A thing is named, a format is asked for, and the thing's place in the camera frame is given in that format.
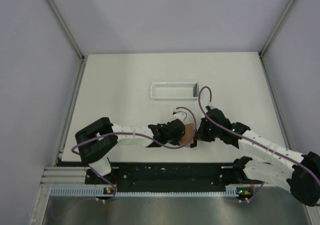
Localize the grey slotted cable duct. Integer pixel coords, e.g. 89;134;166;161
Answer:
49;184;255;199

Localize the brown leather card holder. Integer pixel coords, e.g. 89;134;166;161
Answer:
179;123;195;147

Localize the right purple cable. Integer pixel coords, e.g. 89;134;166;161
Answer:
197;86;320;203

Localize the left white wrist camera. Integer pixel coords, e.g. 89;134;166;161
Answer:
172;108;188;123

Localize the aluminium frame post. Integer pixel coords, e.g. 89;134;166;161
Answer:
258;0;299;59
37;0;87;61

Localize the white plastic basket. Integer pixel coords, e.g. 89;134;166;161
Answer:
149;82;196;101

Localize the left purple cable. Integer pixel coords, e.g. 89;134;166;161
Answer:
71;106;197;203

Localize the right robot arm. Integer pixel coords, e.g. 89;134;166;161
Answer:
195;106;320;207

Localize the left aluminium frame post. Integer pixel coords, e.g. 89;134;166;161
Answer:
37;0;87;61

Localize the purple cable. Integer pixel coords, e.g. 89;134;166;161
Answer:
197;86;320;203
71;106;197;203

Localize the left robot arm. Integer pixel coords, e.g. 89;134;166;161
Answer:
75;117;186;184

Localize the right aluminium frame post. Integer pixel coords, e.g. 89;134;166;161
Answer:
258;0;299;59

